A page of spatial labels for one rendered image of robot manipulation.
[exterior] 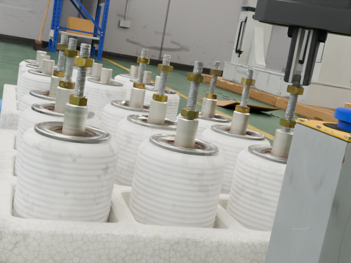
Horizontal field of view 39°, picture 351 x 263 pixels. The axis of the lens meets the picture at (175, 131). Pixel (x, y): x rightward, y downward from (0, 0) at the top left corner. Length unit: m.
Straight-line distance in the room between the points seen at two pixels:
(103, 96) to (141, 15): 6.03
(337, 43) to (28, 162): 3.59
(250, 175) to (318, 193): 0.18
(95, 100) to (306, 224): 0.68
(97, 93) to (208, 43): 6.36
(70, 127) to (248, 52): 4.70
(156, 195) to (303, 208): 0.16
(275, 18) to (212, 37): 6.80
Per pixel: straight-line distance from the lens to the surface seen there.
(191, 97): 0.52
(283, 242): 0.42
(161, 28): 7.08
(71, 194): 0.47
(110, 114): 0.72
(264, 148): 0.59
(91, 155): 0.46
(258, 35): 5.14
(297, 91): 0.56
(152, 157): 0.49
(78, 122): 0.49
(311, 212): 0.39
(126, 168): 0.61
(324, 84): 3.93
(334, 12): 0.54
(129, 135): 0.61
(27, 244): 0.45
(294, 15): 0.55
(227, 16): 7.43
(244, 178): 0.55
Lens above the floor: 0.36
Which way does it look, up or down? 10 degrees down
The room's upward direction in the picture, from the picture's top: 10 degrees clockwise
